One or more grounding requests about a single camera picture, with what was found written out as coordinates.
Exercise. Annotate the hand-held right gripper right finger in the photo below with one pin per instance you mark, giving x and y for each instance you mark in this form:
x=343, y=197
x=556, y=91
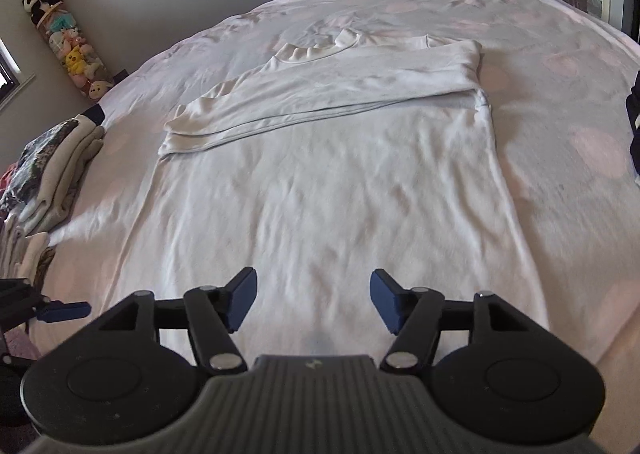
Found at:
x=385, y=299

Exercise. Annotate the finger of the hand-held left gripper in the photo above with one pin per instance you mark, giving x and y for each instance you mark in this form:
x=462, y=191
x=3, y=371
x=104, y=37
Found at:
x=65, y=310

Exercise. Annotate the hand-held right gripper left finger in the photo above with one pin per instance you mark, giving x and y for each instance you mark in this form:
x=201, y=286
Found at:
x=242, y=296

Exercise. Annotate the white sweatshirt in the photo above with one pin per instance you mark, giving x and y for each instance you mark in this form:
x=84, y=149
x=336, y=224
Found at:
x=325, y=184

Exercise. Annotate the person's pink fuzzy clothing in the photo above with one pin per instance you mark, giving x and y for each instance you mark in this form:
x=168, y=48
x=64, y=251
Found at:
x=22, y=341

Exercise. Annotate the cream knit garment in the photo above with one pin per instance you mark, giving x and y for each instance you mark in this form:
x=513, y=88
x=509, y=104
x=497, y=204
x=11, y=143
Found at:
x=25, y=249

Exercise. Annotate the rust red garment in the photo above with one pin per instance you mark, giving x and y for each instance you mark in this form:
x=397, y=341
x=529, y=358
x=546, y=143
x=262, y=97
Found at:
x=6, y=179

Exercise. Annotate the cream folded garment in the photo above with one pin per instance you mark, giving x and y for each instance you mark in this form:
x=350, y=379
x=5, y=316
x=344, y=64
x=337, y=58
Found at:
x=65, y=174

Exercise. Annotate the dark floral garment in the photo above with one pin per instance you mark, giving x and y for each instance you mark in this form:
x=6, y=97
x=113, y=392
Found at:
x=30, y=159

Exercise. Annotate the black folded cloth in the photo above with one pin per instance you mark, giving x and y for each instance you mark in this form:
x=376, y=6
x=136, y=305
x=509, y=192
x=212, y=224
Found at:
x=94, y=115

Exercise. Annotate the window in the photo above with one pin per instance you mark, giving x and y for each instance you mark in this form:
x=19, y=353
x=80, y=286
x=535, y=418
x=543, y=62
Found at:
x=7, y=79

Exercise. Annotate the pink polka dot bed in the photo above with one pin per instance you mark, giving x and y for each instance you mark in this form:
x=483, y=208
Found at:
x=550, y=109

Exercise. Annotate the plush toys in clear tube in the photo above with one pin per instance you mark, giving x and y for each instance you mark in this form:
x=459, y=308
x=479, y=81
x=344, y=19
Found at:
x=70, y=44

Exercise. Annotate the black garment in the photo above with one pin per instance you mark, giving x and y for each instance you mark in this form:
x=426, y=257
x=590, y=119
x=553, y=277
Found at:
x=634, y=134

